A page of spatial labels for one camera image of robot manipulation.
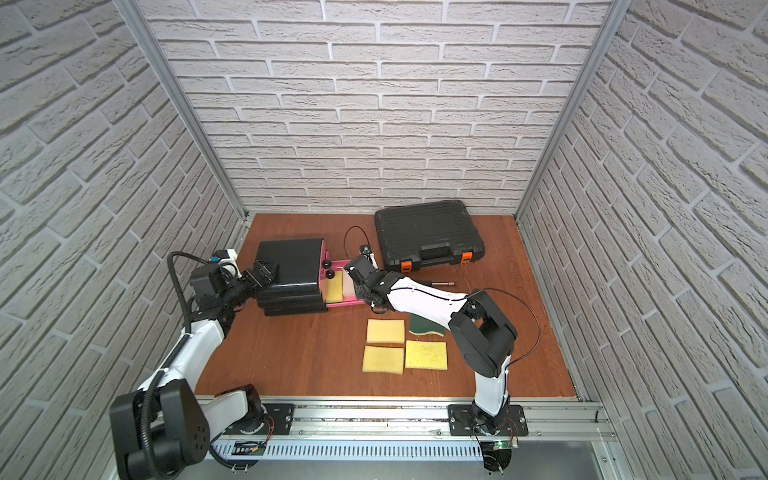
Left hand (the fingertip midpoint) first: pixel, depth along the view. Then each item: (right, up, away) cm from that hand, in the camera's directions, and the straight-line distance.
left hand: (271, 263), depth 84 cm
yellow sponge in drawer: (+17, -9, +9) cm, 21 cm away
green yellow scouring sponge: (+44, -19, +3) cm, 48 cm away
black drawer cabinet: (+9, -7, -5) cm, 12 cm away
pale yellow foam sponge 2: (+31, -27, -2) cm, 41 cm away
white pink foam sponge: (+21, -9, +11) cm, 25 cm away
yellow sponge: (+45, -26, -1) cm, 52 cm away
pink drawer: (+15, -2, +4) cm, 16 cm away
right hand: (+28, -5, +6) cm, 29 cm away
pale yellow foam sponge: (+33, -21, +4) cm, 39 cm away
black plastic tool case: (+44, +9, +22) cm, 50 cm away
